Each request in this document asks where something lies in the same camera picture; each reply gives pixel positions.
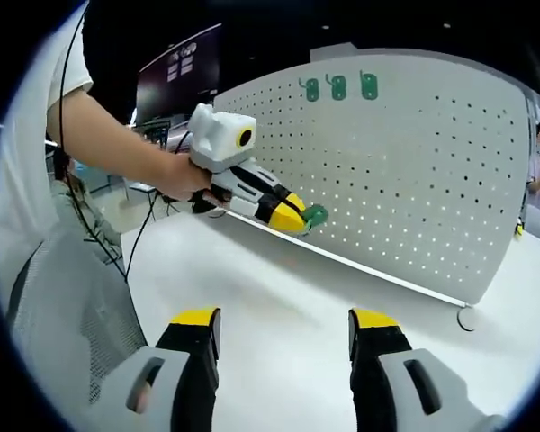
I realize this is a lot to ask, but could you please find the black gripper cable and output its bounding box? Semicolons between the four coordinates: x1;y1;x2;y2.
57;0;194;284

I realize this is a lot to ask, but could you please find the green hook assembly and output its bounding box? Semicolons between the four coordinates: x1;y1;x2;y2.
299;202;330;235
297;76;320;103
359;69;380;101
324;74;347;101

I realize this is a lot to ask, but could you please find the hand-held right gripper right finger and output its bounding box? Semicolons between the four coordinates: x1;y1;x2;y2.
347;307;472;432

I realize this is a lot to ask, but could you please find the white perforated mounting plate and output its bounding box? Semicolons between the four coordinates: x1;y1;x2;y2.
213;53;530;332

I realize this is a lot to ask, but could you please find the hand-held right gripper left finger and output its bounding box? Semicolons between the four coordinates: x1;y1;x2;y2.
109;307;221;432

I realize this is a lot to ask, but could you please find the person's left hand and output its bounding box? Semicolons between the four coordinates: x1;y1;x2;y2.
159;151;230;213

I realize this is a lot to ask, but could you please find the large dark display screen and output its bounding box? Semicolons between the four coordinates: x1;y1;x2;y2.
134;22;224;125

